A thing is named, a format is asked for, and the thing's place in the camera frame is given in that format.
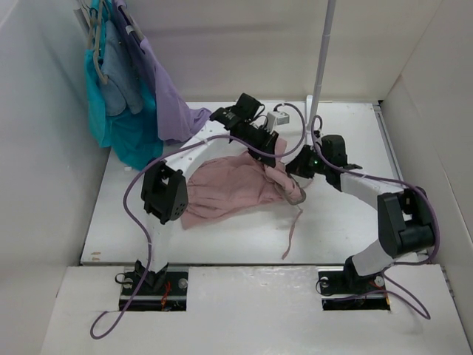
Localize blue grey hanging garment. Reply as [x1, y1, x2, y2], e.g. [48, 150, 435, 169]
[100, 21, 143, 117]

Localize purple cable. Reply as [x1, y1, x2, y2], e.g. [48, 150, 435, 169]
[89, 103, 307, 339]
[310, 115, 441, 321]

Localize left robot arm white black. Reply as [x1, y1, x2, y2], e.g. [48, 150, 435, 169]
[137, 93, 279, 226]

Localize teal hanging garment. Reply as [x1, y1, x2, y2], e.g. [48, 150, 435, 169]
[84, 1, 163, 170]

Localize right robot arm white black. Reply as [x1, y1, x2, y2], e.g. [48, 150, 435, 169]
[286, 135, 440, 291]

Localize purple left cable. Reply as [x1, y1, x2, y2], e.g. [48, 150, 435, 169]
[89, 103, 307, 339]

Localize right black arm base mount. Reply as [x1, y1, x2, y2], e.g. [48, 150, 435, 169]
[316, 269, 390, 311]

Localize pink trousers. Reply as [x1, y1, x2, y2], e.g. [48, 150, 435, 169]
[180, 152, 290, 239]

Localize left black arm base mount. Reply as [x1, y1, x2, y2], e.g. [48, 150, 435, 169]
[115, 269, 188, 312]

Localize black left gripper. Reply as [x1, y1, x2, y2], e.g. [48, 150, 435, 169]
[237, 123, 279, 168]

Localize white left rack pole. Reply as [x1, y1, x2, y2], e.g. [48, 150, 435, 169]
[74, 0, 94, 47]

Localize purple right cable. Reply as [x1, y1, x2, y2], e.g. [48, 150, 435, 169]
[310, 115, 441, 321]

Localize lilac hanging garment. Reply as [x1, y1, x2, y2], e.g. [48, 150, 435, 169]
[112, 1, 211, 143]

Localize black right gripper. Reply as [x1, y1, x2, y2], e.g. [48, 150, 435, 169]
[283, 144, 330, 178]

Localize grey hanger with clothes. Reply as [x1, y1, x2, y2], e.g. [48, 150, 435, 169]
[78, 0, 112, 85]

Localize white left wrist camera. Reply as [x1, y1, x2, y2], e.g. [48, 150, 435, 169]
[265, 110, 290, 132]

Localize white rack pole with base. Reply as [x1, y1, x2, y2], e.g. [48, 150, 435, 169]
[307, 0, 336, 129]

